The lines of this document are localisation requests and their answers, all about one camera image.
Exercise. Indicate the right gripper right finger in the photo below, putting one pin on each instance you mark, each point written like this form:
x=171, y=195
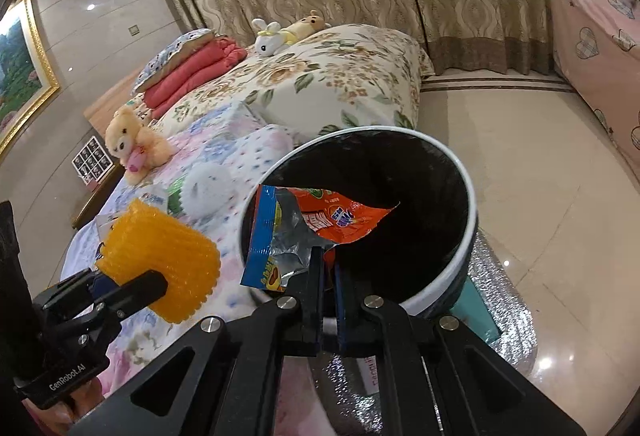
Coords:
x=357, y=327

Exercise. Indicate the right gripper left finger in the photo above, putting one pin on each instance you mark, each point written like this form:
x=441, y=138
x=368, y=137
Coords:
x=303, y=309

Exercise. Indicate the orange blue snack wrapper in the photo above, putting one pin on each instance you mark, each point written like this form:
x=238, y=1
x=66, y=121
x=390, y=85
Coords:
x=287, y=223

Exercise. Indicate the yellow foam net sleeve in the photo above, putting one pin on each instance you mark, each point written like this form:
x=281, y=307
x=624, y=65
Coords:
x=145, y=238

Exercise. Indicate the white foam net sleeve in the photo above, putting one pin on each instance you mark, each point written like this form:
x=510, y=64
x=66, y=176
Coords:
x=206, y=190

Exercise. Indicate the teal box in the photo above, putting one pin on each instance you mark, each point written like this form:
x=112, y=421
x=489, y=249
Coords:
x=472, y=311

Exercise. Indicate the wooden nightstand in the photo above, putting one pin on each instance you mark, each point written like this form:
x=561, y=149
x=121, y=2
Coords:
x=98, y=197

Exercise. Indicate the tan teddy bear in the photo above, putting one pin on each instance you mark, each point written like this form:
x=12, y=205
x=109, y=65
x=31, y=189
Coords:
x=138, y=148

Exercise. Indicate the floral bed quilt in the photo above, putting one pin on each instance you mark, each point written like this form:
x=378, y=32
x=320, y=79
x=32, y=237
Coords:
x=343, y=76

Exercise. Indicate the wooden headboard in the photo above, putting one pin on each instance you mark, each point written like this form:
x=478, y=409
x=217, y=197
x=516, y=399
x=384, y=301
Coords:
x=100, y=113

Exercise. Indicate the gold framed painting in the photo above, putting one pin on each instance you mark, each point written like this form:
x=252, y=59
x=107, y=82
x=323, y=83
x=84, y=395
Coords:
x=28, y=83

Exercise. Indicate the red folded blanket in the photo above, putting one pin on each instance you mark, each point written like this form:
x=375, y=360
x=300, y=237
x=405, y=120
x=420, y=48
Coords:
x=214, y=59

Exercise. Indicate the white rabbit plush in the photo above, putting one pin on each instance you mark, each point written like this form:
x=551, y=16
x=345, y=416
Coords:
x=269, y=38

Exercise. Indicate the yellow bear plush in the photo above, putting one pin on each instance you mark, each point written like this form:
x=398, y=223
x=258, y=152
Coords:
x=305, y=27

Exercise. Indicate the blue patterned pillow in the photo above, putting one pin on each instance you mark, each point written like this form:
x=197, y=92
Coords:
x=168, y=59

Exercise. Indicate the pink heart bed sheet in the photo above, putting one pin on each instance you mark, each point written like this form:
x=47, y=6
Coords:
x=596, y=49

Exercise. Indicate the black white photo frame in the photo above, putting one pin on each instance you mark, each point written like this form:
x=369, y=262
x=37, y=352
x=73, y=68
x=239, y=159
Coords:
x=92, y=162

